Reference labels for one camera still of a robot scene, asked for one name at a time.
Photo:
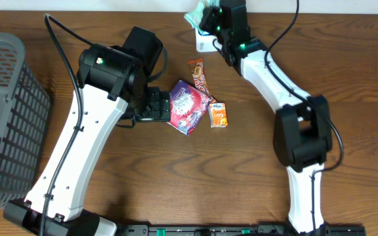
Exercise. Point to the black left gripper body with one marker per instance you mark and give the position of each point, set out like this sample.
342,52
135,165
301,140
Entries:
162,105

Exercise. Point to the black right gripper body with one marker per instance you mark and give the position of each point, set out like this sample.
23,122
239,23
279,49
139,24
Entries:
212,23

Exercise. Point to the mint green snack packet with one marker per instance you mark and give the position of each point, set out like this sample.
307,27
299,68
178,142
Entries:
194,17

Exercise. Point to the red purple snack bag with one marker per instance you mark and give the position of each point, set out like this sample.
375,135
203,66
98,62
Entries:
188,105

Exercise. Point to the red chocolate bar wrapper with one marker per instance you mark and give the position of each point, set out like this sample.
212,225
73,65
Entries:
199,77

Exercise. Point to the small orange juice carton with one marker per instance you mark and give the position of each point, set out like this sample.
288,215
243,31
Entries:
218,116

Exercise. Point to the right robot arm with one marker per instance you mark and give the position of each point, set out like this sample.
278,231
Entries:
302,136

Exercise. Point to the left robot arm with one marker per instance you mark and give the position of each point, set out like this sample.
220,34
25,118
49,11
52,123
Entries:
113,87

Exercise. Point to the white barcode scanner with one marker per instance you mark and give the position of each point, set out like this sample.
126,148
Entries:
205,42

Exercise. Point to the grey plastic mesh basket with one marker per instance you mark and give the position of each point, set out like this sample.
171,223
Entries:
25,110

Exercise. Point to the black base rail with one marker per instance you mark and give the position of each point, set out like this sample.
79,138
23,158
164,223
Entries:
259,230

